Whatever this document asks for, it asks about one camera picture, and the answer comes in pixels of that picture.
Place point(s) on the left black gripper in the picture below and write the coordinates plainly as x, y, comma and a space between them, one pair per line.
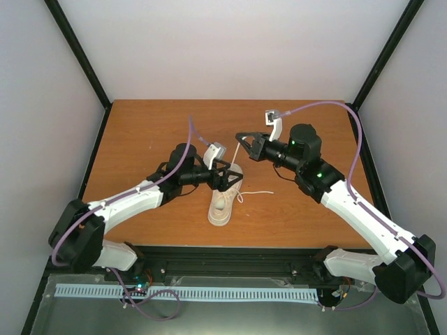
223, 185

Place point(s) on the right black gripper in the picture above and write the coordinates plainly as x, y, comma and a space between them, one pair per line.
255, 151

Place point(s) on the beige canvas sneaker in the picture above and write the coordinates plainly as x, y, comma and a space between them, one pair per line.
221, 205

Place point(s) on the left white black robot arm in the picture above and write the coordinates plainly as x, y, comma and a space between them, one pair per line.
78, 239

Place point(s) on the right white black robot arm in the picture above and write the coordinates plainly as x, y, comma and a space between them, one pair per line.
327, 186

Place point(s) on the green lit circuit board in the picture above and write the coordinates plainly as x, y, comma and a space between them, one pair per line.
141, 287

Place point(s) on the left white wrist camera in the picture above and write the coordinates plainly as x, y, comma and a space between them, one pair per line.
215, 151

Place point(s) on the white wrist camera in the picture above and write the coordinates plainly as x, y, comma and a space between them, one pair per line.
215, 151
273, 119

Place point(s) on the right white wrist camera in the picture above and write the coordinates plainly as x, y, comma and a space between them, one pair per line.
273, 119

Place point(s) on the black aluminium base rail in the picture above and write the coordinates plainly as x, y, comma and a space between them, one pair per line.
302, 266

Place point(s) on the light blue cable duct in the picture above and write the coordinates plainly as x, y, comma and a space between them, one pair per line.
190, 294

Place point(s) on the right black frame post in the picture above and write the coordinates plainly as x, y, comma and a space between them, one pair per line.
396, 35

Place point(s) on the black frame post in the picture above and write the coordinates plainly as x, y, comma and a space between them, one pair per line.
396, 35
73, 42

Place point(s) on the left black frame post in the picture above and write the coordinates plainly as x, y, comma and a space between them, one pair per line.
73, 42

